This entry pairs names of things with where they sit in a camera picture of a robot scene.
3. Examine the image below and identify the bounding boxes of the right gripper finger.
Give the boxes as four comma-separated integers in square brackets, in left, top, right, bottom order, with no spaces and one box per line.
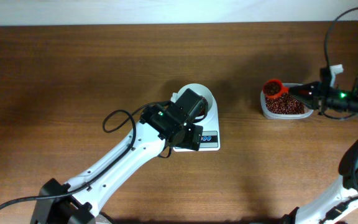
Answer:
[288,82,321,95]
[292,94,318,110]

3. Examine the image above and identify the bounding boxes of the orange measuring scoop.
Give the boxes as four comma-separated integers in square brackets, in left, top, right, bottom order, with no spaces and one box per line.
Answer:
[262,79,289,99]

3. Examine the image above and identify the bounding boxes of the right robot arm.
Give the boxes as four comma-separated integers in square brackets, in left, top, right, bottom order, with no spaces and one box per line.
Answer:
[280,65,358,224]

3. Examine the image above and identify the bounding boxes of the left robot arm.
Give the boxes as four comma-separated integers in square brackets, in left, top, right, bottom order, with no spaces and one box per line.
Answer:
[30,84,214,223]

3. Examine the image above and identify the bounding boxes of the white digital kitchen scale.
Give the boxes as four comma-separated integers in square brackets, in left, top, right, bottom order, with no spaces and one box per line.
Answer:
[171,93,221,152]

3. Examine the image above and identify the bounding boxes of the white round bowl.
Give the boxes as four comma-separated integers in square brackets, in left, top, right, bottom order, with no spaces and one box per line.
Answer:
[171,83,214,112]

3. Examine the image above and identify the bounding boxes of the clear plastic food container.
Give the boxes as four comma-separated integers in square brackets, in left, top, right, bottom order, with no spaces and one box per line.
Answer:
[260,83,313,119]

